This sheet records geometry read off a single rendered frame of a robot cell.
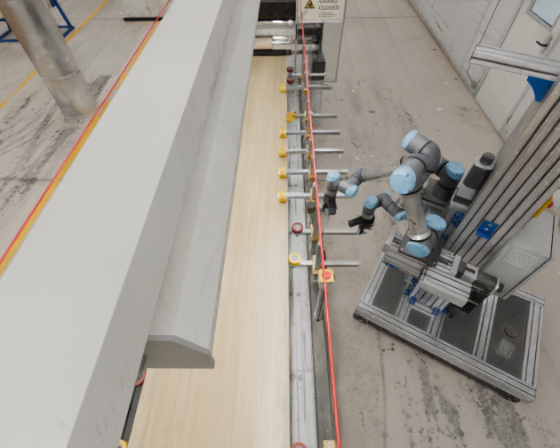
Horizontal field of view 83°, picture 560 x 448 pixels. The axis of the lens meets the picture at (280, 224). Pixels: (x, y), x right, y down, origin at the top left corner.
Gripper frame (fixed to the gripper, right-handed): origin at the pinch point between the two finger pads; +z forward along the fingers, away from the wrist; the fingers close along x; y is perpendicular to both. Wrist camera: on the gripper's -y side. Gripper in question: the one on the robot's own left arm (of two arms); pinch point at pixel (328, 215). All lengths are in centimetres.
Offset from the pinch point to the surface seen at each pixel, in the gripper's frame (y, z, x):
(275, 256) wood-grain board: -25.0, 10.3, 34.7
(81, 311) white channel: -128, -145, 38
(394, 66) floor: 418, 100, -158
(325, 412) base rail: -108, 31, 7
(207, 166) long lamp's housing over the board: -108, -137, 36
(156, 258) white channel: -123, -143, 37
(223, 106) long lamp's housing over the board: -95, -137, 36
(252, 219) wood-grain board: 6, 10, 51
